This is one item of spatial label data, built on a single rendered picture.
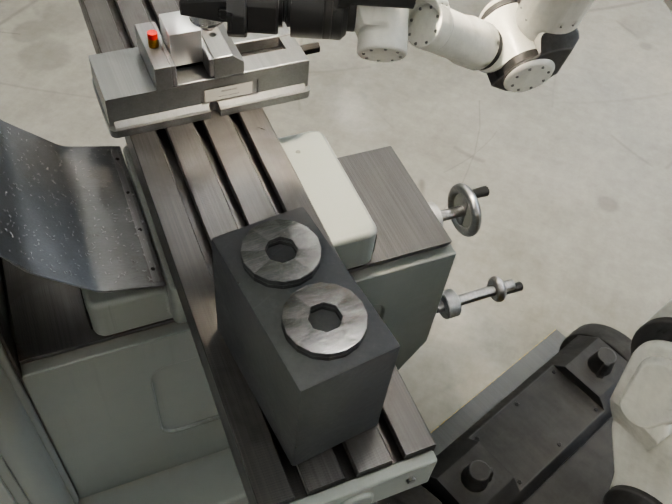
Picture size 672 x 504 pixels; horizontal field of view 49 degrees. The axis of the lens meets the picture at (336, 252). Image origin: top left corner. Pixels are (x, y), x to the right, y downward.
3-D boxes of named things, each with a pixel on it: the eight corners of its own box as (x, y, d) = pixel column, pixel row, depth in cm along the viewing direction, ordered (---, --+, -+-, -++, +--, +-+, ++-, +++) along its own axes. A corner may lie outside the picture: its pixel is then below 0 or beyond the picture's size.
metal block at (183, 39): (192, 40, 123) (190, 8, 119) (203, 61, 120) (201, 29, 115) (162, 45, 122) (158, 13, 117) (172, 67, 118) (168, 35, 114)
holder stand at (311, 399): (296, 295, 102) (304, 196, 87) (379, 425, 91) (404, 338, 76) (216, 327, 98) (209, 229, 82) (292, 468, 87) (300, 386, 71)
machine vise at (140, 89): (281, 47, 138) (283, -5, 129) (311, 97, 129) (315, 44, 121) (91, 83, 127) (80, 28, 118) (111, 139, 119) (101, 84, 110)
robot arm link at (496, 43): (407, 17, 107) (487, 50, 120) (427, 76, 103) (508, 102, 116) (461, -32, 100) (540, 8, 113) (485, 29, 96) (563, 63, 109)
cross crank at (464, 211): (462, 204, 166) (474, 167, 157) (488, 242, 160) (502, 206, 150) (399, 221, 161) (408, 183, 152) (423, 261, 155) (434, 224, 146)
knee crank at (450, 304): (512, 278, 166) (520, 262, 161) (526, 299, 162) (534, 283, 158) (426, 304, 159) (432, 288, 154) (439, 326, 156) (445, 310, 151)
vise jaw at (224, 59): (221, 30, 128) (220, 10, 125) (244, 72, 121) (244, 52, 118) (187, 35, 126) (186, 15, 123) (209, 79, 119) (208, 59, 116)
